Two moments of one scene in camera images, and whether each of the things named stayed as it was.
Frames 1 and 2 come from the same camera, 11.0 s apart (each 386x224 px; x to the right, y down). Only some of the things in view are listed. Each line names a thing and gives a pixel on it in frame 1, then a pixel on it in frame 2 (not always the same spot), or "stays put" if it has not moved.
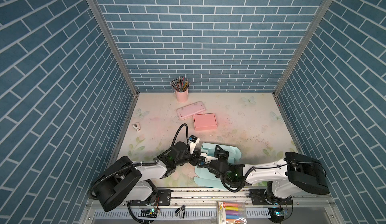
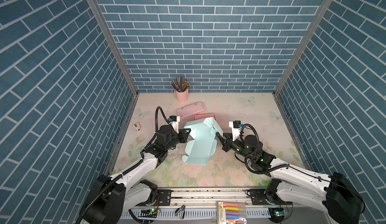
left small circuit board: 149,213 stays put
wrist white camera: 192,145 to 174,122
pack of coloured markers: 231,212 stays put
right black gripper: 219,154 to 226,143
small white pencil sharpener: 136,126 stays put
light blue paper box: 204,178 to 198,150
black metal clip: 182,209 stays put
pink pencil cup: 182,97 stays put
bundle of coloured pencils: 180,84 stays put
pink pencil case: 188,110 stays put
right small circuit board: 277,214 stays put
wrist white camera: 208,158 to 235,125
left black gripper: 195,159 to 183,136
